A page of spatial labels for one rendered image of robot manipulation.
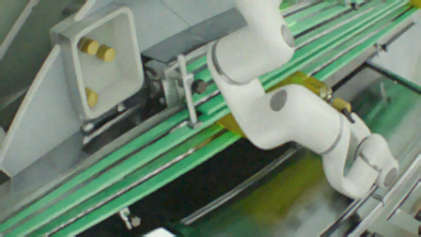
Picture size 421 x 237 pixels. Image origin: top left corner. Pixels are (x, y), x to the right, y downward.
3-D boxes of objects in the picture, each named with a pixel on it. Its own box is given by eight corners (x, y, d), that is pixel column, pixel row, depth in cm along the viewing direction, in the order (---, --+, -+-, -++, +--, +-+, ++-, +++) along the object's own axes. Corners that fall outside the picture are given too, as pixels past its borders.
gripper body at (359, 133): (377, 164, 140) (356, 144, 149) (378, 129, 135) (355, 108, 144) (355, 179, 138) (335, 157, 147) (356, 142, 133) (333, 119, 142)
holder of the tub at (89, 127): (78, 129, 155) (92, 140, 149) (58, 33, 140) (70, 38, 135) (129, 96, 163) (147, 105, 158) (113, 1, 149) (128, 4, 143)
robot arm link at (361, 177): (327, 101, 119) (380, 142, 130) (290, 163, 121) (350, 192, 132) (347, 119, 112) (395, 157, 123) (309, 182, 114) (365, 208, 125)
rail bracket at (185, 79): (168, 118, 155) (206, 137, 146) (154, 51, 146) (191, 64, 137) (179, 111, 157) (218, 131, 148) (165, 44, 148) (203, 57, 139)
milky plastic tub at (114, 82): (73, 112, 152) (88, 123, 146) (58, 33, 140) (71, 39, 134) (126, 77, 160) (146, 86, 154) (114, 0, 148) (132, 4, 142)
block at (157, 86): (148, 101, 159) (166, 111, 154) (141, 65, 154) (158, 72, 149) (161, 94, 161) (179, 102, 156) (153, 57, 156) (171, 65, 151)
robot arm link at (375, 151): (362, 180, 120) (384, 139, 119) (339, 157, 129) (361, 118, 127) (389, 195, 129) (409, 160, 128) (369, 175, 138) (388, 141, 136)
